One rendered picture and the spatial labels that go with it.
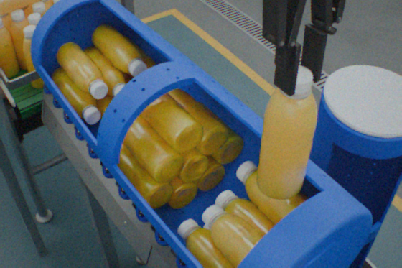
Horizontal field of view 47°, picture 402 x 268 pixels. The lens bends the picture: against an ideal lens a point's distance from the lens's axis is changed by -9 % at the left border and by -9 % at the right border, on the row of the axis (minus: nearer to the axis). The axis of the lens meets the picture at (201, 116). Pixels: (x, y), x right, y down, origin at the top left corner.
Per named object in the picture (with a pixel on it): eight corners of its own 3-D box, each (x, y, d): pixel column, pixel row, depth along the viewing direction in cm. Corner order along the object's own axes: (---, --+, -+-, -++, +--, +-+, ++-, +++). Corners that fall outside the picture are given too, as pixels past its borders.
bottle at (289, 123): (303, 169, 74) (322, 71, 62) (300, 204, 69) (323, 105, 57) (258, 163, 75) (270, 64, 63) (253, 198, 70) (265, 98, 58)
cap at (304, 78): (311, 77, 61) (313, 66, 60) (311, 97, 58) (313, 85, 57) (281, 73, 62) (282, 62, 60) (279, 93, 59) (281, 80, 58)
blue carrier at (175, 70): (249, 359, 81) (245, 298, 60) (47, 102, 134) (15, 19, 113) (360, 266, 91) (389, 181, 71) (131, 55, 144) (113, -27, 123)
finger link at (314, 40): (304, 24, 57) (309, 22, 57) (299, 71, 61) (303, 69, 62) (323, 35, 55) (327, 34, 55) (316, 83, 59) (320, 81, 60)
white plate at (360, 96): (304, 75, 125) (304, 80, 126) (362, 148, 106) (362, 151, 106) (384, 57, 132) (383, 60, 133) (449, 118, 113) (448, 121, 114)
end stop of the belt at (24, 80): (11, 90, 135) (9, 82, 133) (11, 89, 136) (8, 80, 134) (128, 41, 153) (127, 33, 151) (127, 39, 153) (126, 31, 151)
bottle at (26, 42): (54, 85, 145) (44, 35, 133) (34, 92, 142) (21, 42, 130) (49, 72, 149) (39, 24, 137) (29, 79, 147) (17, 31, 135)
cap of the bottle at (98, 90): (92, 98, 112) (96, 102, 111) (87, 86, 110) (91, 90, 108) (106, 89, 114) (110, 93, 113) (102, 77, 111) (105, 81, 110)
